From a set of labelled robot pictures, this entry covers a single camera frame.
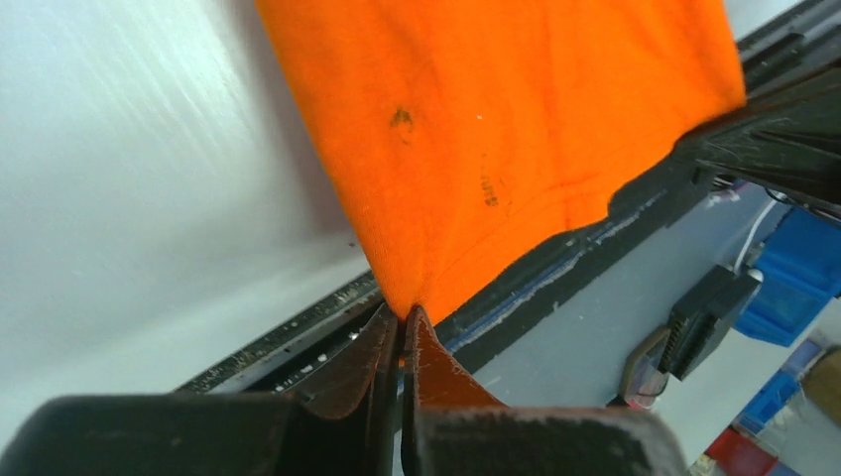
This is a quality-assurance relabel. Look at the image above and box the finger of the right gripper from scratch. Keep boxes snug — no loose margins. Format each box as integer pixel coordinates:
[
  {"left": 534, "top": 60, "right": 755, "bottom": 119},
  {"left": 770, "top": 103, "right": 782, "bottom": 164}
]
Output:
[{"left": 676, "top": 61, "right": 840, "bottom": 216}]

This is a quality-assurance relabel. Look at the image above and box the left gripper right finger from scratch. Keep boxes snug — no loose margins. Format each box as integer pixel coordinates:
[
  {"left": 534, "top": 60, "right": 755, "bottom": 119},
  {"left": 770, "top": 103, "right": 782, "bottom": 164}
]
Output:
[{"left": 402, "top": 306, "right": 687, "bottom": 475}]

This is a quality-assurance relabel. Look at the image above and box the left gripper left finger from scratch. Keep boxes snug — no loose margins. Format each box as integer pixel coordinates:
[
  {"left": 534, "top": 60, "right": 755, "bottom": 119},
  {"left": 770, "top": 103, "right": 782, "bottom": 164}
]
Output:
[{"left": 1, "top": 308, "right": 401, "bottom": 475}]

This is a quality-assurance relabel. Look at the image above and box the orange t shirt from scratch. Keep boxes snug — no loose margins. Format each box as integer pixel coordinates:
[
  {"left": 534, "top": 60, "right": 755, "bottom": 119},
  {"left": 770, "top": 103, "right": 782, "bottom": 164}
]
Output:
[{"left": 257, "top": 1, "right": 746, "bottom": 322}]

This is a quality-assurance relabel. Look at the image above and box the blue plastic bin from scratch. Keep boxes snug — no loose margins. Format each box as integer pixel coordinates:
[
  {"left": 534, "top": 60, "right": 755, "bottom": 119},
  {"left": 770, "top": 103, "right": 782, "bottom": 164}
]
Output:
[{"left": 734, "top": 209, "right": 840, "bottom": 347}]

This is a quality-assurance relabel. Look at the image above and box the black connector block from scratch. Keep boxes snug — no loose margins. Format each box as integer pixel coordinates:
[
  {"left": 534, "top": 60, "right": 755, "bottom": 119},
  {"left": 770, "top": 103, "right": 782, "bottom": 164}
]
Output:
[{"left": 658, "top": 265, "right": 763, "bottom": 381}]

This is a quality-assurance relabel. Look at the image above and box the red box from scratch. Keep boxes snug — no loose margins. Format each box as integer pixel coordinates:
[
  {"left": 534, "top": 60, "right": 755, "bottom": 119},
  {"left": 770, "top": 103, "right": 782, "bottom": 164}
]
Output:
[{"left": 704, "top": 426, "right": 779, "bottom": 476}]

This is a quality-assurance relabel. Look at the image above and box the white wire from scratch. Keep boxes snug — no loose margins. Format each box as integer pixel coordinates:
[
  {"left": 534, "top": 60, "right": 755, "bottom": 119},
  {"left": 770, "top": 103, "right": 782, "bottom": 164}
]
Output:
[{"left": 732, "top": 196, "right": 780, "bottom": 274}]

